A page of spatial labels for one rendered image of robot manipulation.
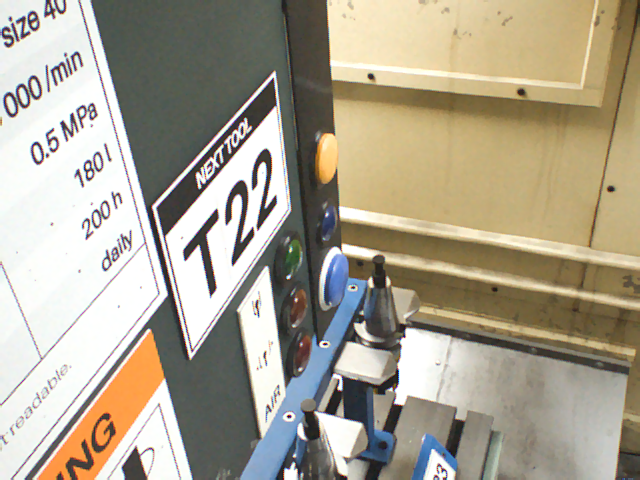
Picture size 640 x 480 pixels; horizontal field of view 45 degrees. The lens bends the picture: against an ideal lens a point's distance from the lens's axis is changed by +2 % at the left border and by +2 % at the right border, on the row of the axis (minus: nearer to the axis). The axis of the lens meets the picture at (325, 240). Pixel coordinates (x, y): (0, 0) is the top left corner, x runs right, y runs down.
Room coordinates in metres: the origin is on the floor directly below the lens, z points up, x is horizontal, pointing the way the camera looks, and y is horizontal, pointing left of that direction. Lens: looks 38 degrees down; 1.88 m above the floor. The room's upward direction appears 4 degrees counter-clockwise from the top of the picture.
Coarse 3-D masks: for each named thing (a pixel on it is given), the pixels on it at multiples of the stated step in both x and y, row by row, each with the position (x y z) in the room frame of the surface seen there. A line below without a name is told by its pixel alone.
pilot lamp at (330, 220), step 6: (330, 210) 0.32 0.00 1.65; (324, 216) 0.32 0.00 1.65; (330, 216) 0.32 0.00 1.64; (336, 216) 0.33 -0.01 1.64; (324, 222) 0.32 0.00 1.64; (330, 222) 0.32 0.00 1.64; (336, 222) 0.32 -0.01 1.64; (324, 228) 0.31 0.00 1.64; (330, 228) 0.32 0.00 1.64; (324, 234) 0.31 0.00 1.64; (330, 234) 0.32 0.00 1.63; (324, 240) 0.32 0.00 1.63
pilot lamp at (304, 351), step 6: (306, 336) 0.28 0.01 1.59; (300, 342) 0.28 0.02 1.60; (306, 342) 0.28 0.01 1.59; (300, 348) 0.27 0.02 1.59; (306, 348) 0.28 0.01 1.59; (300, 354) 0.27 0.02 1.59; (306, 354) 0.28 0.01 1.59; (300, 360) 0.27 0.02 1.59; (306, 360) 0.27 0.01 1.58; (300, 366) 0.27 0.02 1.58
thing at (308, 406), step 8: (304, 400) 0.47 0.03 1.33; (312, 400) 0.47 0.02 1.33; (304, 408) 0.46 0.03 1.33; (312, 408) 0.46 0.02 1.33; (304, 416) 0.46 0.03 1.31; (312, 416) 0.46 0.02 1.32; (304, 424) 0.46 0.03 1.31; (312, 424) 0.46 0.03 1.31; (304, 432) 0.46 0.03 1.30; (312, 432) 0.45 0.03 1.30
